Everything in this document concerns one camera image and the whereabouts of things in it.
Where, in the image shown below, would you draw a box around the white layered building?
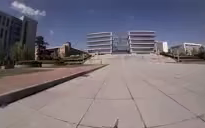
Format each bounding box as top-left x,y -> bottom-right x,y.
86,30 -> 157,55

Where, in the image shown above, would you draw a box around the wide pale stairs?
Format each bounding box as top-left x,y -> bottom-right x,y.
84,53 -> 178,65

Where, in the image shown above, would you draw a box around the low brown building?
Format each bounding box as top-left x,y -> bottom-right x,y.
44,41 -> 89,60

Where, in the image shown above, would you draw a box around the grey paved plaza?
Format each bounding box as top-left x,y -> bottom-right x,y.
0,54 -> 205,128

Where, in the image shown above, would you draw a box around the pale building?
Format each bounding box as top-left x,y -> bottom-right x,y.
155,40 -> 170,54

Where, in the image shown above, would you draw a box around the dark tree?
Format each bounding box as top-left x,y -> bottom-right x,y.
34,35 -> 50,61

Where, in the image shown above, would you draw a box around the grey stone kerb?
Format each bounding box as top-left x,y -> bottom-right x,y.
0,63 -> 110,111

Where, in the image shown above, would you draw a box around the dark low hedge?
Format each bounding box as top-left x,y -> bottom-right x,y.
14,59 -> 44,69

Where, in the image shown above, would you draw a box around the red brick ground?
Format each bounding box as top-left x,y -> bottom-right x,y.
0,64 -> 104,98

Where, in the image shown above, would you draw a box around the low white building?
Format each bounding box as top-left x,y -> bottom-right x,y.
169,42 -> 204,56

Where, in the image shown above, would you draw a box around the row of trees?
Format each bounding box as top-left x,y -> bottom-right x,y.
0,39 -> 35,68

